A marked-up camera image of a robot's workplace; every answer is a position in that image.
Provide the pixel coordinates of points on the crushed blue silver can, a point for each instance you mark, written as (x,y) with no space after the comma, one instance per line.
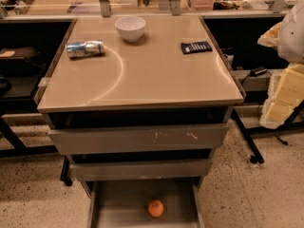
(76,50)

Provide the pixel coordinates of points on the white ceramic bowl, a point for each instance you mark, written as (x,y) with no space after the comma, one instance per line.
(130,28)

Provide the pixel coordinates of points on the orange fruit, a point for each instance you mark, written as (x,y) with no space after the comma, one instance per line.
(155,208)

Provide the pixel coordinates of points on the grey bottom drawer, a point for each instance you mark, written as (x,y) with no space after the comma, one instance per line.
(124,204)

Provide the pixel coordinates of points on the grey drawer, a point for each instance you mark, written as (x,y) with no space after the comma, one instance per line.
(124,204)
(140,170)
(138,138)

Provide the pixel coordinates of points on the grey middle drawer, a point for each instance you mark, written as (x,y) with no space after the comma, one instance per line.
(140,170)

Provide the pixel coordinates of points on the black calculator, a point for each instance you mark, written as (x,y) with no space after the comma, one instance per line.
(195,47)

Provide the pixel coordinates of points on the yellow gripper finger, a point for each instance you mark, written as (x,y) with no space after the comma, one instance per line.
(270,38)
(285,93)

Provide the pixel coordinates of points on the grey drawer cabinet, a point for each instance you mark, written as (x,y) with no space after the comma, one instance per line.
(146,83)

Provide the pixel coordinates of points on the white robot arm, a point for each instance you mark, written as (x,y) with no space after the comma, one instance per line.
(291,35)

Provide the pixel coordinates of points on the black power adapter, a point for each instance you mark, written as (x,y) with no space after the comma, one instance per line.
(258,71)

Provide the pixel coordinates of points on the grey top drawer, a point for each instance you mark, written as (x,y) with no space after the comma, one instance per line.
(138,138)

